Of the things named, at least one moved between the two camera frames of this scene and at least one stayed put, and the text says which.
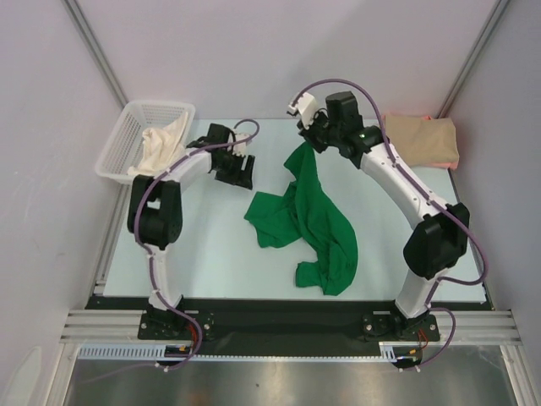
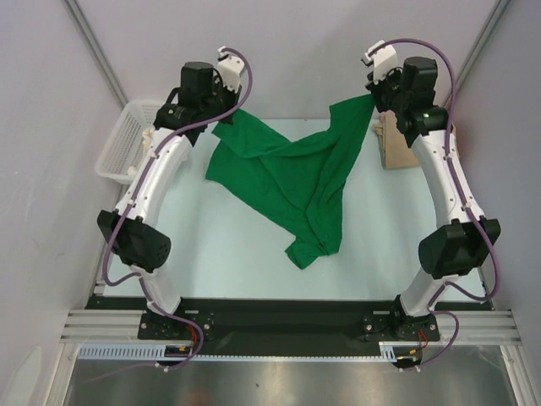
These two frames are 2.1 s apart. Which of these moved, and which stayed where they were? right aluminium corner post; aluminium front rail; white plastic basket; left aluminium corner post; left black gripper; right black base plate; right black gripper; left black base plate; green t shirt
Moved: green t shirt; left black gripper; right black gripper
Stayed: white plastic basket; aluminium front rail; right black base plate; left aluminium corner post; right aluminium corner post; left black base plate
